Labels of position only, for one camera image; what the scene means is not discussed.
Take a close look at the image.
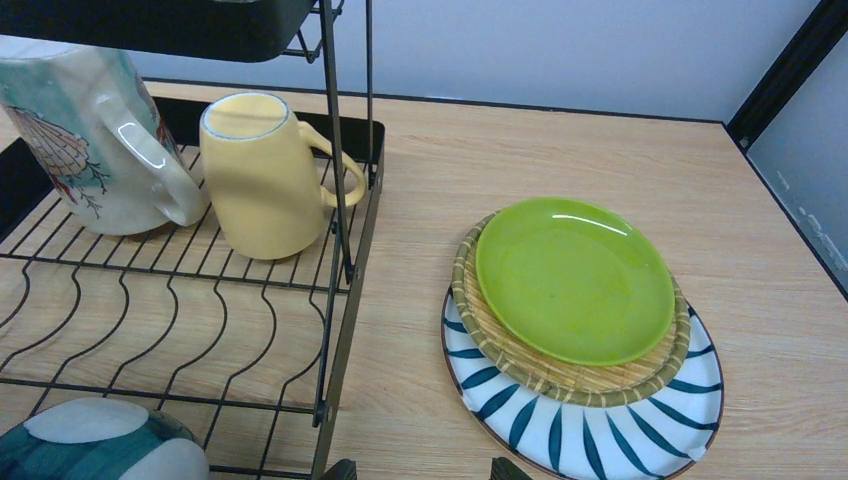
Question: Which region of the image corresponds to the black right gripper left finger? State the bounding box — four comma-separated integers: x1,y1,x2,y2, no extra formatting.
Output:
318,459,358,480

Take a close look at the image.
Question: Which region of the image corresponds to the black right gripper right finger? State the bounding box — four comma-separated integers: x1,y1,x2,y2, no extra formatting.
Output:
490,457,532,480

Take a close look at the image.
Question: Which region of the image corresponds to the black wire dish rack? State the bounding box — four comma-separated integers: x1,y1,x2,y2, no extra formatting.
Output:
0,0,387,480

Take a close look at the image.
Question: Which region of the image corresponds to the green plate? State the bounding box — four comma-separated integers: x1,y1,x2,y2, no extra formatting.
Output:
475,197,676,367

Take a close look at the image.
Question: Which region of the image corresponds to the white bowl dark rim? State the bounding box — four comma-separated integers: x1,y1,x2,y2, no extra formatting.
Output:
1,397,210,479

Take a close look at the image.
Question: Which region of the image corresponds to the yellow handled mug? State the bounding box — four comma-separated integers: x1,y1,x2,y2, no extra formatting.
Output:
199,92,368,260

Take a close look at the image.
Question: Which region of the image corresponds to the cream ceramic mug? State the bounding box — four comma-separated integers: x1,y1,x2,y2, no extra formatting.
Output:
1,35,209,236

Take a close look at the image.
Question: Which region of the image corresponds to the woven bamboo plate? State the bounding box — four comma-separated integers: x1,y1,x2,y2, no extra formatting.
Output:
450,215,693,407

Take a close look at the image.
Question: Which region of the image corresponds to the blue striped white plate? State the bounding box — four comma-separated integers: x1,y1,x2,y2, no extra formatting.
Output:
441,292,724,479

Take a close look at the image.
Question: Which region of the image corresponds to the black aluminium frame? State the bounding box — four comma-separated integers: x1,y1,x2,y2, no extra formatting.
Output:
142,0,848,303

